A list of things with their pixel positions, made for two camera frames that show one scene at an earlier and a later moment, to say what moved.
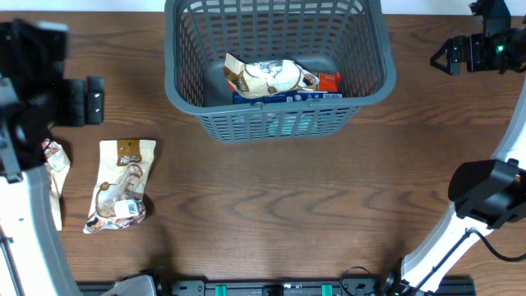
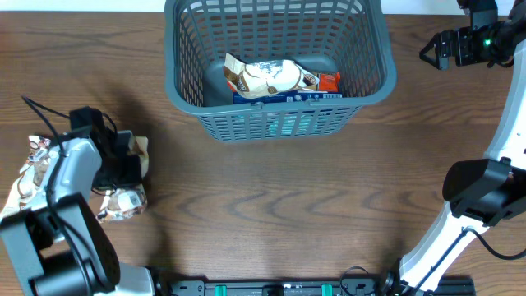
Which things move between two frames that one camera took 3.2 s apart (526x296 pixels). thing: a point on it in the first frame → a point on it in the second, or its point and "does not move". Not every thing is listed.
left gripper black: [68, 94] → [133, 171]
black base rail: [301, 287] does not move
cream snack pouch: [266, 77] does not move
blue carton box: [292, 95] does not move
